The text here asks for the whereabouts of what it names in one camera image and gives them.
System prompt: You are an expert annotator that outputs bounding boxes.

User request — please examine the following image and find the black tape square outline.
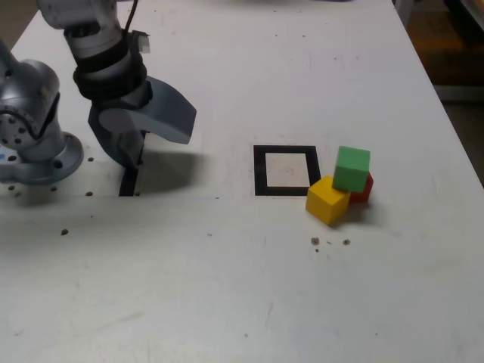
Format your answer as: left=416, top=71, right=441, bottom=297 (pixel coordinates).
left=253, top=144, right=322, bottom=197

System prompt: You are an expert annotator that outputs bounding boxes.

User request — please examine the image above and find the green cube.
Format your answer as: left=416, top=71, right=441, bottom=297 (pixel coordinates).
left=331, top=145, right=371, bottom=194

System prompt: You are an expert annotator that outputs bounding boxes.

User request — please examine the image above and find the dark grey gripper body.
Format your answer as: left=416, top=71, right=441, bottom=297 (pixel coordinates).
left=96, top=80, right=154, bottom=113

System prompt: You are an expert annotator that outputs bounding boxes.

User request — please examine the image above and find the black tape strip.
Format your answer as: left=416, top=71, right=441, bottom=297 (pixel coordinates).
left=118, top=166, right=139, bottom=197

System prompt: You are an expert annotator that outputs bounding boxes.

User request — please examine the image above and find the red cube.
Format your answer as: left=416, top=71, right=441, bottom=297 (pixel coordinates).
left=348, top=172, right=374, bottom=204

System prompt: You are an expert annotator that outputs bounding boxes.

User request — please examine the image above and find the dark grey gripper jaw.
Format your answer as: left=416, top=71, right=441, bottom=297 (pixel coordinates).
left=87, top=106, right=147, bottom=172

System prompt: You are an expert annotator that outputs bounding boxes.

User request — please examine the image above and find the yellow cube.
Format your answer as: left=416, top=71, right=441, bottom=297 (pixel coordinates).
left=305, top=175, right=351, bottom=225

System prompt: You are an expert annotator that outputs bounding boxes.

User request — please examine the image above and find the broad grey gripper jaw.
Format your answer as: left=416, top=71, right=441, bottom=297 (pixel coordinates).
left=98, top=74, right=198, bottom=145

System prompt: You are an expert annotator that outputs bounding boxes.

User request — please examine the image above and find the grey metal frame bar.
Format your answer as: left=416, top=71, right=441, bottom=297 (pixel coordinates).
left=433, top=83, right=484, bottom=103

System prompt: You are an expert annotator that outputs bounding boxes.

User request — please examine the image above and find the small white connector block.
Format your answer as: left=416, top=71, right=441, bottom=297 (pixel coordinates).
left=132, top=31, right=151, bottom=54

